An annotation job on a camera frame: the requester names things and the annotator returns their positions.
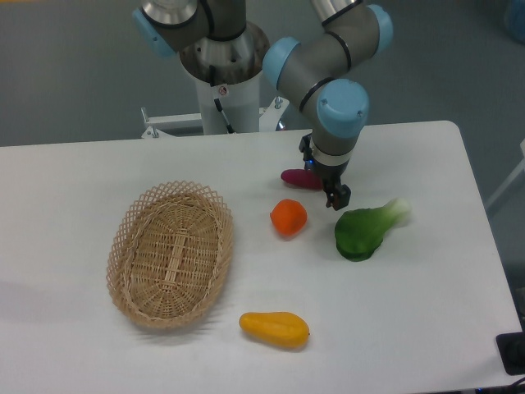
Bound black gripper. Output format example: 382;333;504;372
299;134;351;211

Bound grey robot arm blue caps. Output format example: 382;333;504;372
132;1;393;210

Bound black device at table edge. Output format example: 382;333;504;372
495;332;524;376

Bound oval wicker basket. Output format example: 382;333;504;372
106;181;234;330

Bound green bok choy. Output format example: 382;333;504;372
334;198;411;262

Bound orange fruit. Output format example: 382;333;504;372
270;199;308;237

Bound blue object top right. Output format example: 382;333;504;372
504;0;525;44

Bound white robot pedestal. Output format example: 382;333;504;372
141;21;290;138

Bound yellow papaya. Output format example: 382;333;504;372
239;312;310;349

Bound black cable on pedestal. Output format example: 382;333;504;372
208;64;237;135

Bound purple sweet potato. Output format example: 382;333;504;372
281;168;323;190

